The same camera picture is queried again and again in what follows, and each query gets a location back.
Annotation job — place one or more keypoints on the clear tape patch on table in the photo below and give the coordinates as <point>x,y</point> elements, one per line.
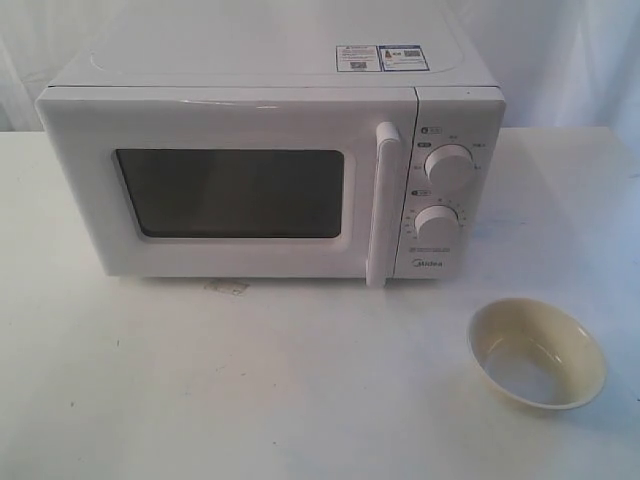
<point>228,287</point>

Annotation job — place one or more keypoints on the lower white control knob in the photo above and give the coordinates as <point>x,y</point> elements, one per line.
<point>437,223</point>

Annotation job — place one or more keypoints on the white microwave door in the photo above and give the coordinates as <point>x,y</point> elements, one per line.
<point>236,182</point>

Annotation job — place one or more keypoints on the white control knob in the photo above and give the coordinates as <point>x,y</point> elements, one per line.
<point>437,223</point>
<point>449,162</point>

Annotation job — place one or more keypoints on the cream ceramic bowl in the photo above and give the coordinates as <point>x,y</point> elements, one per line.
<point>535,355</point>

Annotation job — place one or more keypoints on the upper white control knob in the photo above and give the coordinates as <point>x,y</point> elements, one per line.
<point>449,162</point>

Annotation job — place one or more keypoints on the blue white warning sticker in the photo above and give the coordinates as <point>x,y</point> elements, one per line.
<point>380,58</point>

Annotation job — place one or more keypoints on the white microwave oven body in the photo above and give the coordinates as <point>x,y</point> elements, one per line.
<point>292,45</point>

